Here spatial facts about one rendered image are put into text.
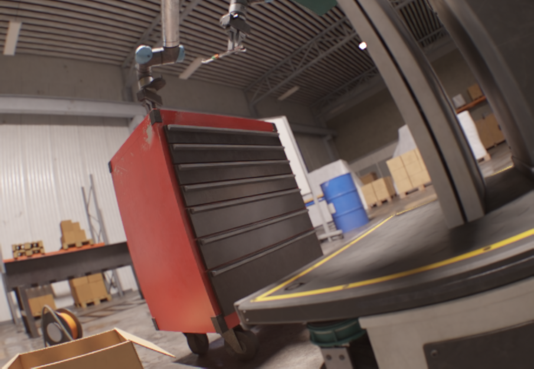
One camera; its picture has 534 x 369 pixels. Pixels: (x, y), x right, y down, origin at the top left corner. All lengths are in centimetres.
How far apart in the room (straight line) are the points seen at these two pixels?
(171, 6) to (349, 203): 403
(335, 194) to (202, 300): 393
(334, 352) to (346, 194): 431
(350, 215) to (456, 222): 429
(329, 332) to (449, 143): 32
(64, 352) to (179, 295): 51
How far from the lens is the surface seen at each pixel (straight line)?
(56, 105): 1001
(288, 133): 439
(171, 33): 133
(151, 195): 109
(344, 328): 46
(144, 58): 133
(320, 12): 116
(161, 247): 109
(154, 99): 137
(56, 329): 205
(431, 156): 45
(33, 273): 378
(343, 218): 473
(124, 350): 91
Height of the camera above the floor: 41
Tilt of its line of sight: 12 degrees up
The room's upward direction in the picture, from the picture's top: 20 degrees counter-clockwise
